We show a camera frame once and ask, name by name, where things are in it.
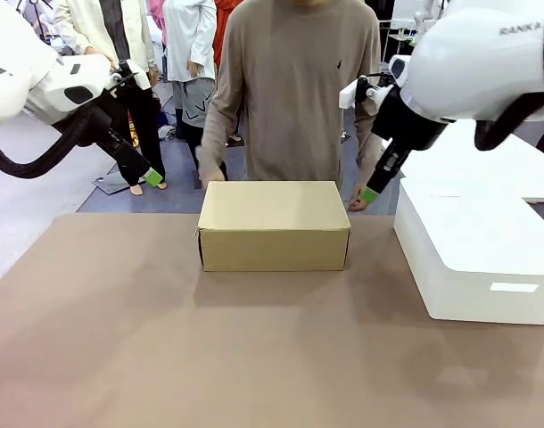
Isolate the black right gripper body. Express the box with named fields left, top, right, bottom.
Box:
left=371, top=85, right=457, bottom=153

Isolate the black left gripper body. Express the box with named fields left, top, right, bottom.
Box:
left=81, top=103, right=122, bottom=152

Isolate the cardboard shoe box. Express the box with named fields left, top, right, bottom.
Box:
left=195, top=180, right=352, bottom=273

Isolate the person's left forearm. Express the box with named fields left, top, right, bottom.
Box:
left=353, top=105, right=385, bottom=193

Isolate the person's right forearm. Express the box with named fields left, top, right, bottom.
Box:
left=199, top=94, right=243, bottom=158

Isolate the person's left hand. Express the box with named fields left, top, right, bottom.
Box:
left=348, top=185, right=371, bottom=213

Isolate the person's right hand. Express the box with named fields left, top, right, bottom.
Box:
left=195, top=145, right=227, bottom=190

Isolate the dark board on floor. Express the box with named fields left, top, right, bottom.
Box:
left=92, top=174, right=144, bottom=195

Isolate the bystander in black trousers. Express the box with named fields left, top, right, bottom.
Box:
left=53, top=0, right=169, bottom=197

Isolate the person in beige sweater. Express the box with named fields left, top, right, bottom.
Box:
left=199, top=0, right=385, bottom=211

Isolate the white plastic storage bin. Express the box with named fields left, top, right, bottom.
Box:
left=392, top=180, right=544, bottom=325

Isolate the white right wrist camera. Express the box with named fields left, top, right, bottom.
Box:
left=338, top=75, right=389, bottom=111

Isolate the black left arm hose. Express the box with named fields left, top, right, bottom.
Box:
left=0, top=104, right=117, bottom=180

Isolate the black arm hose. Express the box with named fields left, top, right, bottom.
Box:
left=474, top=88, right=544, bottom=152
left=0, top=104, right=117, bottom=180

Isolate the black right arm hose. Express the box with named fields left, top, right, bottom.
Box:
left=474, top=88, right=544, bottom=152

